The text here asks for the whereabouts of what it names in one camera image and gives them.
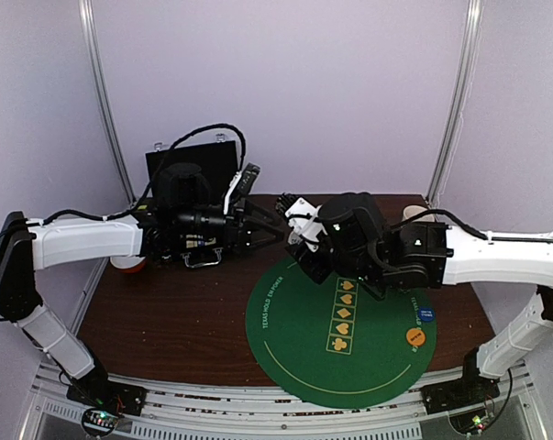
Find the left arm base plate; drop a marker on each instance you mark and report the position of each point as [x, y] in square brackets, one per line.
[119, 398]

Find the white patterned mug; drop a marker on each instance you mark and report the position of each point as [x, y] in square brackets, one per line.
[411, 211]

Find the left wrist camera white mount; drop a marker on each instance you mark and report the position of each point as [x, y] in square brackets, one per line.
[240, 185]

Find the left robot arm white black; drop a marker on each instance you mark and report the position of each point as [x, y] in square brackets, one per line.
[27, 246]

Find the round green poker mat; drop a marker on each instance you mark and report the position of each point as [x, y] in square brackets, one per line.
[333, 344]

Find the blue small blind button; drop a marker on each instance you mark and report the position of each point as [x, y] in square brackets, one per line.
[426, 314]

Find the white orange bowl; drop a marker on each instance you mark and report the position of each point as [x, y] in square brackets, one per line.
[128, 264]

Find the black poker chip case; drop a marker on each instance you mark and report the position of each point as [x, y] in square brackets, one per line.
[188, 189]

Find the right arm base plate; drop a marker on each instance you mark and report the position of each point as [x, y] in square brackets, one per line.
[458, 393]

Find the left circuit board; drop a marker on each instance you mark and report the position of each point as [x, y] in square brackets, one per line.
[97, 422]

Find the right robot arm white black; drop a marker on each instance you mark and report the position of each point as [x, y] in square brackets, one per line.
[348, 235]

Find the right aluminium frame post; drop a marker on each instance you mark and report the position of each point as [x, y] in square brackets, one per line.
[451, 133]

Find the circuit board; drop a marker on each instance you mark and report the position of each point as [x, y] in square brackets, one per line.
[472, 422]
[97, 422]

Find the aluminium frame post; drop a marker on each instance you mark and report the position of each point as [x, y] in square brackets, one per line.
[451, 133]
[88, 25]

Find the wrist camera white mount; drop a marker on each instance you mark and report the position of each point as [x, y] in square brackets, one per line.
[240, 185]
[301, 217]

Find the left aluminium frame post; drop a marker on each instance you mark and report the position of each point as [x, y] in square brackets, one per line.
[88, 25]

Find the orange big blind button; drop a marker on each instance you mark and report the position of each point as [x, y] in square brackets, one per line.
[416, 337]

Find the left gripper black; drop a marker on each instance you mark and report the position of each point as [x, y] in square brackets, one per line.
[237, 237]

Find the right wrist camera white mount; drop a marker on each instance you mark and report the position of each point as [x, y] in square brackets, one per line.
[301, 217]

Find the blue texas holdem card deck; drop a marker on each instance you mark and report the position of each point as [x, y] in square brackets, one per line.
[199, 241]

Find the right circuit board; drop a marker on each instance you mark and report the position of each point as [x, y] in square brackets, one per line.
[472, 422]

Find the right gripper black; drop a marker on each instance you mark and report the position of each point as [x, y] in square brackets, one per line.
[310, 258]

